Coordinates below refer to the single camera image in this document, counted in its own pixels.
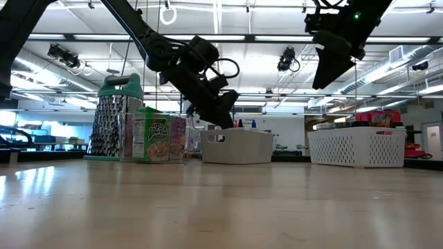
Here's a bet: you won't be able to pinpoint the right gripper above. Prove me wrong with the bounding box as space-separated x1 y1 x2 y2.
304 5 367 91

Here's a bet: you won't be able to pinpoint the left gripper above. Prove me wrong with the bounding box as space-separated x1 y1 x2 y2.
159 62 240 130

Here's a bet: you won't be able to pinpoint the white round bin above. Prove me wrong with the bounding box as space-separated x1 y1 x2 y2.
199 128 275 165

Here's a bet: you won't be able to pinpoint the magenta Raisin Bran cereal box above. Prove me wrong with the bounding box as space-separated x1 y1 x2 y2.
169 116 188 161

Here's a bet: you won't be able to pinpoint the green Apple Jacks cereal box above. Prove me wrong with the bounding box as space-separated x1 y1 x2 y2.
131 106 172 163

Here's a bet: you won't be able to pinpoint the patterned smoked paprika tin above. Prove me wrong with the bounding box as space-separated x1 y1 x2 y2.
370 112 394 128

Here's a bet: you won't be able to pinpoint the white perforated plastic basket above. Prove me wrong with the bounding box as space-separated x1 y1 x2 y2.
307 126 408 169

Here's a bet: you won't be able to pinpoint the teal handled metal cheese grater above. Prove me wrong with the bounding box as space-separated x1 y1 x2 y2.
83 73 145 162

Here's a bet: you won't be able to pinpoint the red toolbox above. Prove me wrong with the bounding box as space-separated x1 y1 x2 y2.
354 110 402 126

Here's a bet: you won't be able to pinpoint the orange red device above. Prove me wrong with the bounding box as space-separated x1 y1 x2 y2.
404 142 427 159

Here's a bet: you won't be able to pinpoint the white door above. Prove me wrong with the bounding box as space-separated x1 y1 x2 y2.
422 121 442 160

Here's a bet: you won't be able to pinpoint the black ceiling camera with cable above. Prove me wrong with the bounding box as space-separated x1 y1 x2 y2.
276 46 300 73

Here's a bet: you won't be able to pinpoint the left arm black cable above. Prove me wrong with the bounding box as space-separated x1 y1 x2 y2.
172 37 241 80

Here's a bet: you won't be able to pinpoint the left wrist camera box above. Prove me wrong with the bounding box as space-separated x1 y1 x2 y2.
186 35 220 70

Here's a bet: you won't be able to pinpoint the black horizontal frame bar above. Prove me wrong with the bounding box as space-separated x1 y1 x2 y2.
27 33 443 44

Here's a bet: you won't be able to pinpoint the black ceiling camera cluster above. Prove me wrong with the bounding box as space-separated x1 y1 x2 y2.
46 43 81 69

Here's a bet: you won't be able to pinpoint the black curved hose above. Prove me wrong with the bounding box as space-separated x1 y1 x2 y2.
0 124 35 149

